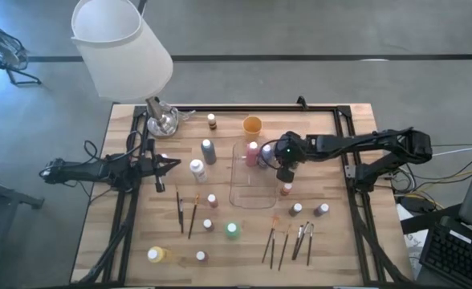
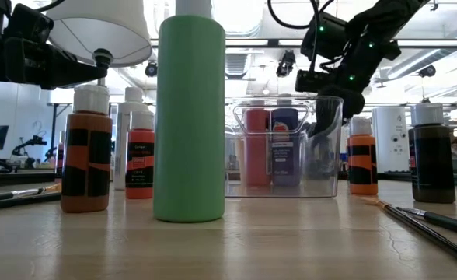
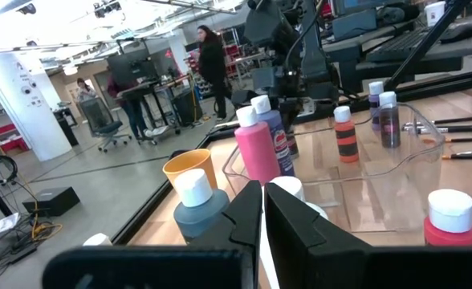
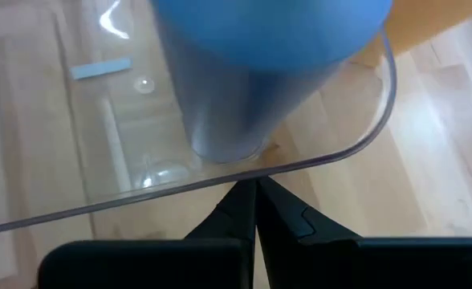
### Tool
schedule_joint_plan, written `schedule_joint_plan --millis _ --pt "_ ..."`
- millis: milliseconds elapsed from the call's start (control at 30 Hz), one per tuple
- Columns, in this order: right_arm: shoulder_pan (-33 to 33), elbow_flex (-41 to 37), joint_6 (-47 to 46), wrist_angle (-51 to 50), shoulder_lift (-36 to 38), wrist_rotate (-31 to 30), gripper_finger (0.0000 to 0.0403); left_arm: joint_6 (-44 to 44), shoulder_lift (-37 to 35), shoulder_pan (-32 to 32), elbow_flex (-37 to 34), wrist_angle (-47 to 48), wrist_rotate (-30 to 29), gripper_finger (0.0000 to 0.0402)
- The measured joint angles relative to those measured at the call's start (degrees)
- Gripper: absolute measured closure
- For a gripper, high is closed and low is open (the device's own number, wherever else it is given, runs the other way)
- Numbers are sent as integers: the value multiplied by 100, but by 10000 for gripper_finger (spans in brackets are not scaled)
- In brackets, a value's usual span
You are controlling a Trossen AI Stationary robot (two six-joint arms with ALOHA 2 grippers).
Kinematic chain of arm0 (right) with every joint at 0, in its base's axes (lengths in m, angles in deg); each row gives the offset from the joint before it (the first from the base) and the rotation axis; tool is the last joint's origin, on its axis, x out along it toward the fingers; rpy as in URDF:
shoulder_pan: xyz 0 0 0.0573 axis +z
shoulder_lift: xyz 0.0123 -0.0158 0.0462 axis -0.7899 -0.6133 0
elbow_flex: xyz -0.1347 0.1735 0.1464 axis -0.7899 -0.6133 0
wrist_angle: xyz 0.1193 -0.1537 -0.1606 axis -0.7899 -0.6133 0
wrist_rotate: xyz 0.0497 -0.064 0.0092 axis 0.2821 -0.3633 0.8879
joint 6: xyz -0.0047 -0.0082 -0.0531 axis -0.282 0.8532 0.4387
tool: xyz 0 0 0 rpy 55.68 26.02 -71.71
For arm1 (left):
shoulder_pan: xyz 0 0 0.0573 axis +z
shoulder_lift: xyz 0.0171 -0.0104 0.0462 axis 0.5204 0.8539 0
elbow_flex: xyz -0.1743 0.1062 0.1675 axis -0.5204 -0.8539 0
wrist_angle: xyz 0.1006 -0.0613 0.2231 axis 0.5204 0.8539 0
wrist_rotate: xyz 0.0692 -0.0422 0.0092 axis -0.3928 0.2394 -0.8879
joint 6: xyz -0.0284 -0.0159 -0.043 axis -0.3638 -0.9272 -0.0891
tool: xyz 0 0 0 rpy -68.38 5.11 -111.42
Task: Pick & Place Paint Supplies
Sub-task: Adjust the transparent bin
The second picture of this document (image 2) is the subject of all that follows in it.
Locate table lamp white shade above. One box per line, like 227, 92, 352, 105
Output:
45, 0, 153, 87

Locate large white paint bottle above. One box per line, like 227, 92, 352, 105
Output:
113, 86, 151, 191

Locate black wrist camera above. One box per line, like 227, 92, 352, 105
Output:
3, 2, 55, 44
295, 68, 330, 94

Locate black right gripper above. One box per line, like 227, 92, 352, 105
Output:
314, 54, 373, 137

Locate large blue paint bottle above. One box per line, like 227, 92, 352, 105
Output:
270, 95, 302, 187

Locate large pink paint bottle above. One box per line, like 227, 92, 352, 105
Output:
242, 100, 272, 187

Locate black camera cable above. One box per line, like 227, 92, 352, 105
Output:
267, 0, 330, 31

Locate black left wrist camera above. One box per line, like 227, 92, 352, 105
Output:
3, 2, 55, 44

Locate clear plastic bin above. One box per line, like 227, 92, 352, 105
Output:
224, 95, 344, 199

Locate small burnt-orange paint bottle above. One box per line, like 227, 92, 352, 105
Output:
60, 84, 114, 214

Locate fan paintbrush orange bristles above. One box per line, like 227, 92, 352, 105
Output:
362, 195, 457, 271

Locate large green paint bottle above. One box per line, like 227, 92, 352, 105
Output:
152, 0, 227, 224

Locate small red-orange paint bottle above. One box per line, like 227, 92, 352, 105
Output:
124, 110, 156, 200

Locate small dark brown paint bottle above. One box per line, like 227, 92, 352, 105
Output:
408, 102, 457, 205

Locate small silver paint bottle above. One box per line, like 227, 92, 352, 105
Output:
309, 134, 337, 182

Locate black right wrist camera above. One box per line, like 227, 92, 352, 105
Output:
295, 68, 330, 94

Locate white cylindrical column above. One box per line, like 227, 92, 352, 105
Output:
371, 107, 410, 174

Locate small bright orange paint bottle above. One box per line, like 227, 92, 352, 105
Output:
347, 116, 379, 196

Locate thin paintbrush silver ferrule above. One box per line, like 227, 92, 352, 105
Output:
397, 206, 457, 240

